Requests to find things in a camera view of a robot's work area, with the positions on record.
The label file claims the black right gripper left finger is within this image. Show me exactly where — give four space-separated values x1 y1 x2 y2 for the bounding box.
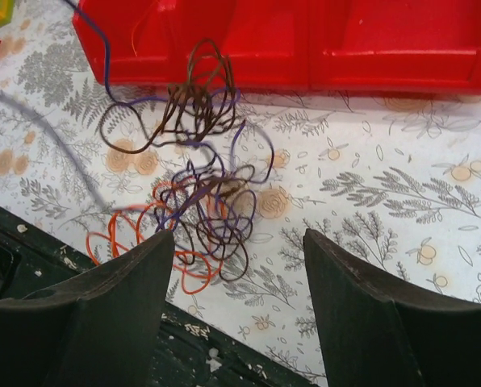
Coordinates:
0 231 174 386

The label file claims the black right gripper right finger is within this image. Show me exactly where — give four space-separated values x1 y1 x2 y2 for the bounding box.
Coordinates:
303 229 481 386

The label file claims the orange cable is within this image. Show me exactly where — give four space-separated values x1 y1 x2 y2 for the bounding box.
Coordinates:
86 181 229 295

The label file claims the brown cable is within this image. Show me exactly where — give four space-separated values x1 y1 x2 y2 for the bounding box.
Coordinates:
98 38 260 282

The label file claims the purple cable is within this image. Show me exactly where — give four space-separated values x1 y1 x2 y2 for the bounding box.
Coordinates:
0 0 276 261

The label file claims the red three-compartment tray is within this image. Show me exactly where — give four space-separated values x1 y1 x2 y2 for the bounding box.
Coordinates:
73 1 481 94

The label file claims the floral patterned table mat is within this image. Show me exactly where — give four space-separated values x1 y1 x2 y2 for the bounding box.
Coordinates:
0 1 481 386

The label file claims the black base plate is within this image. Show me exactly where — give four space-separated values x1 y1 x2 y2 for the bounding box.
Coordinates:
0 207 307 386

